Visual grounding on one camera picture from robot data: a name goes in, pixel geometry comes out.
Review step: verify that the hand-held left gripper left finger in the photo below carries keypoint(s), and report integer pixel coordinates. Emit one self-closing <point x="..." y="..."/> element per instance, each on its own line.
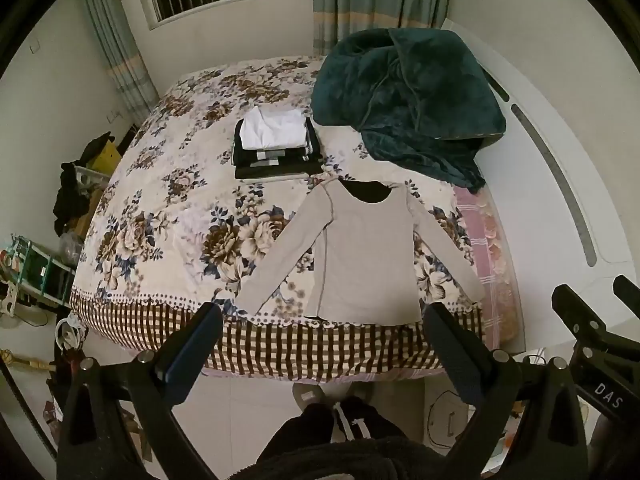
<point x="186" y="360"/>

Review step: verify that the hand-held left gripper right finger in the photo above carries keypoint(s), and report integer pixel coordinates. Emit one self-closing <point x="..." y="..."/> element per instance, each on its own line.
<point x="452" y="355"/>

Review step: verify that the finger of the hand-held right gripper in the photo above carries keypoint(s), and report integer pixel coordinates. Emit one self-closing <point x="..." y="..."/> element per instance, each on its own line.
<point x="575" y="305"/>
<point x="629" y="292"/>

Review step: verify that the grey long-sleeve shirt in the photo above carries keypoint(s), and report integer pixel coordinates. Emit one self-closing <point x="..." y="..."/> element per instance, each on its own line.
<point x="360" y="250"/>

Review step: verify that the stack of black folded clothes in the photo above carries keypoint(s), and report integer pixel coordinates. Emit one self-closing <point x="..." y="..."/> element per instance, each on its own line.
<point x="280" y="162"/>

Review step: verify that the pink checked bed sheet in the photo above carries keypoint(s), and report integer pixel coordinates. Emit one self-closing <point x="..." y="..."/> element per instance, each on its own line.
<point x="492" y="260"/>

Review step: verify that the person's grey slipper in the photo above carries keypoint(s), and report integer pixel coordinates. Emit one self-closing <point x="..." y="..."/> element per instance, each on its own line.
<point x="312" y="394"/>

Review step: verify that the white curved headboard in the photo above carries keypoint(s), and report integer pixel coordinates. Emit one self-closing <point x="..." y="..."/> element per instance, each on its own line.
<point x="560" y="170"/>

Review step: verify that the person's black pants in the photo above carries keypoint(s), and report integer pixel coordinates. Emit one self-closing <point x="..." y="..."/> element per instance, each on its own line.
<point x="320" y="425"/>

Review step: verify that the floral bedspread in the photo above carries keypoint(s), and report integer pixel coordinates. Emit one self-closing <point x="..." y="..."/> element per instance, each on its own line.
<point x="175" y="200"/>

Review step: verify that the green and white rack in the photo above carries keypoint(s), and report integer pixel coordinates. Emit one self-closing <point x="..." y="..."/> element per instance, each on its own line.
<point x="35" y="270"/>

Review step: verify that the black cloth pile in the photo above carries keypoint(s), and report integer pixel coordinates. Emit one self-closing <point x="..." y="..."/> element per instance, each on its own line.
<point x="70" y="195"/>

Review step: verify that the yellow cardboard box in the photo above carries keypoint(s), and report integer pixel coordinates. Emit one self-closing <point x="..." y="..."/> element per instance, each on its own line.
<point x="106" y="157"/>

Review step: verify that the white folded garment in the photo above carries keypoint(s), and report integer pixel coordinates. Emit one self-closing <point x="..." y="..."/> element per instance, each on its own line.
<point x="272" y="127"/>

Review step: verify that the dark green plush blanket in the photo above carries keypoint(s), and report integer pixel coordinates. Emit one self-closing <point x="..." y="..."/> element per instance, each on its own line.
<point x="415" y="95"/>

